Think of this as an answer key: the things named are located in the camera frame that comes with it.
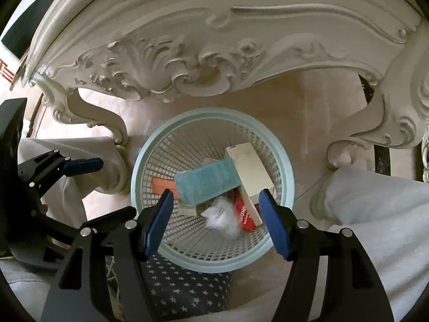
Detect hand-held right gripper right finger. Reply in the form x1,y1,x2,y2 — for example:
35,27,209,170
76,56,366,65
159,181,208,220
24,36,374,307
258,189,394,322

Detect teal cardboard box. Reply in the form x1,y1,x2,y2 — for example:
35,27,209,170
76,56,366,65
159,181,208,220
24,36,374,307
174,158,242,207

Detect dark star-printed cushion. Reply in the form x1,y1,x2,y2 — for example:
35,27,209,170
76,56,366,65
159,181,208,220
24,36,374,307
105,253,233,322

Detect person's right leg white trousers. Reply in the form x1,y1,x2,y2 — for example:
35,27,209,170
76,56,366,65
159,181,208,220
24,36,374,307
310,166,429,322

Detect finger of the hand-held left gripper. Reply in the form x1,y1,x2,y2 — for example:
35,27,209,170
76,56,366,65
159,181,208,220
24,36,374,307
80,206,137,246
17,150,104,197

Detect white tissue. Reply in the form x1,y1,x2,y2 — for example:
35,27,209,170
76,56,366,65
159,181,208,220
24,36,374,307
200,196,240,240

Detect white cable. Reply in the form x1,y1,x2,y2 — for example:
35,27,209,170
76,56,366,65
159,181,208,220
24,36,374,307
105,262,125,322

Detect black flat screen television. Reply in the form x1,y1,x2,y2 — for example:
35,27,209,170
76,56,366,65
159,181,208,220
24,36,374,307
1,0,57,59

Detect ornate carved cream table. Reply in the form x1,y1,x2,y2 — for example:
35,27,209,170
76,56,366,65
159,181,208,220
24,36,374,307
20,0,429,170

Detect orange box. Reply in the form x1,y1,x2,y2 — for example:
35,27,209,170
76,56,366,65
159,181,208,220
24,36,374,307
151,178,178,195

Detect cream cardboard box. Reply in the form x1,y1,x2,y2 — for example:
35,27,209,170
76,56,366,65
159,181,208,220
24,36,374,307
224,142,276,227

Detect pale green mesh wastebasket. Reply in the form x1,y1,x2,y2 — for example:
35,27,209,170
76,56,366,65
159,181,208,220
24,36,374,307
131,108,295,273

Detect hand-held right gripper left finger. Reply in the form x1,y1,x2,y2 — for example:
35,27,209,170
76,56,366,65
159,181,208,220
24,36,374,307
40,189,175,322

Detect red printed packet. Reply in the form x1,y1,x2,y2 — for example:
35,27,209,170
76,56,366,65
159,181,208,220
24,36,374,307
233,191,264,232

